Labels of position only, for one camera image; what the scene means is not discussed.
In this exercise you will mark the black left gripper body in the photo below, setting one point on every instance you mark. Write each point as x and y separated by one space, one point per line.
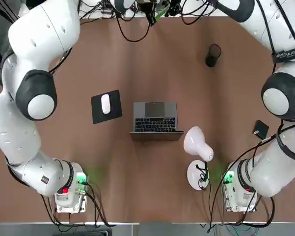
144 7

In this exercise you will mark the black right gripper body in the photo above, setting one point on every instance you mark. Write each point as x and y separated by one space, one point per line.
175 7

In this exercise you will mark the green pen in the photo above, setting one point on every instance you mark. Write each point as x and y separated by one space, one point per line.
162 11

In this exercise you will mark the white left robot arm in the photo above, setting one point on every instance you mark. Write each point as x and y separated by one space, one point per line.
39 37

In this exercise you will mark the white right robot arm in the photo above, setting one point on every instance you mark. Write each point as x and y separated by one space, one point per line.
272 167

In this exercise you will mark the black mesh pen holder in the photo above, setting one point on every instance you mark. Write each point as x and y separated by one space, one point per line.
213 56

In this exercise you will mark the grey open laptop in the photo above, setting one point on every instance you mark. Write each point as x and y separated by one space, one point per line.
155 115

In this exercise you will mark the black mouse pad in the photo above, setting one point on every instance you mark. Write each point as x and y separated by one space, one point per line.
114 108

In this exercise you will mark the white computer mouse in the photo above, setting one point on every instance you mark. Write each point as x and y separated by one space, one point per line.
105 104

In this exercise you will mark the white desk lamp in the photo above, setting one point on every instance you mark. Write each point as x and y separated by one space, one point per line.
196 142

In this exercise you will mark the small black box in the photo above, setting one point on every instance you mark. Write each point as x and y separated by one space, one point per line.
261 128

